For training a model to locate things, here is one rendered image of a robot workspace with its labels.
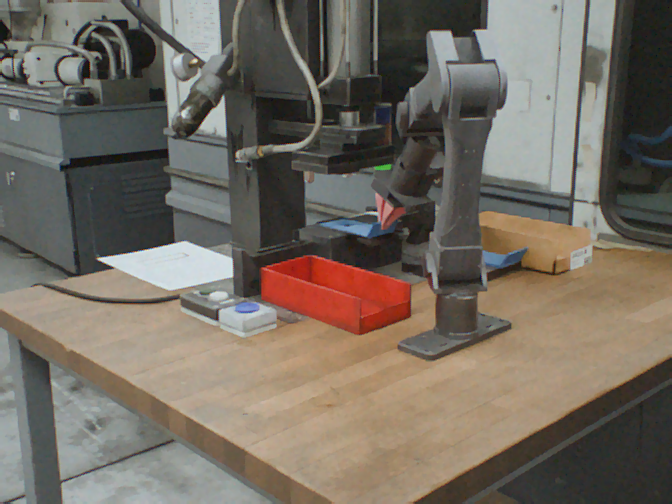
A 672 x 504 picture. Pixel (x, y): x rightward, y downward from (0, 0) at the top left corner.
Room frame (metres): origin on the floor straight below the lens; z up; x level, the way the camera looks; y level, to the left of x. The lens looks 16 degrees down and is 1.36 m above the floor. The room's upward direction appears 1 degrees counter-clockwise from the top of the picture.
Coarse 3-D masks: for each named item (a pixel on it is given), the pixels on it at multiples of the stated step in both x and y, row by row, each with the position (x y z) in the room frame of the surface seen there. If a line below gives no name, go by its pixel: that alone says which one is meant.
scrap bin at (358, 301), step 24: (288, 264) 1.42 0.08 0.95; (312, 264) 1.45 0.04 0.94; (336, 264) 1.40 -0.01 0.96; (264, 288) 1.37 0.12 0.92; (288, 288) 1.32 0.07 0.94; (312, 288) 1.27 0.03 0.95; (336, 288) 1.40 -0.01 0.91; (360, 288) 1.36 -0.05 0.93; (384, 288) 1.31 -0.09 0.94; (408, 288) 1.27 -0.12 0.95; (312, 312) 1.28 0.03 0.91; (336, 312) 1.23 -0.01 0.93; (360, 312) 1.20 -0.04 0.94; (384, 312) 1.23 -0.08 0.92; (408, 312) 1.27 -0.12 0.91
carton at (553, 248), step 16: (480, 224) 1.63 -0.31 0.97; (496, 224) 1.74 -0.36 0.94; (512, 224) 1.71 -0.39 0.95; (528, 224) 1.68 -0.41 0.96; (544, 224) 1.65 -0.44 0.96; (560, 224) 1.62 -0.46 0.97; (496, 240) 1.60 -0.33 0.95; (512, 240) 1.57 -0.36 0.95; (528, 240) 1.54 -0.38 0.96; (544, 240) 1.51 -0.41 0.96; (560, 240) 1.62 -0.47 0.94; (576, 240) 1.59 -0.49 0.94; (528, 256) 1.54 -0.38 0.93; (544, 256) 1.51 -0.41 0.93; (560, 256) 1.61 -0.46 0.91; (576, 256) 1.54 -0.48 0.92; (544, 272) 1.51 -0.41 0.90; (560, 272) 1.51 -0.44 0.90
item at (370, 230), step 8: (328, 224) 1.58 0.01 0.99; (336, 224) 1.57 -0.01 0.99; (344, 224) 1.58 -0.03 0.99; (352, 224) 1.57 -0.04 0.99; (360, 224) 1.57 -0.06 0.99; (368, 224) 1.57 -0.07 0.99; (376, 224) 1.47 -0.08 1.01; (392, 224) 1.51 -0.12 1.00; (352, 232) 1.51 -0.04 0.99; (360, 232) 1.51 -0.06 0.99; (368, 232) 1.48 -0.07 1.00; (376, 232) 1.49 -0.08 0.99; (384, 232) 1.51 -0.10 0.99
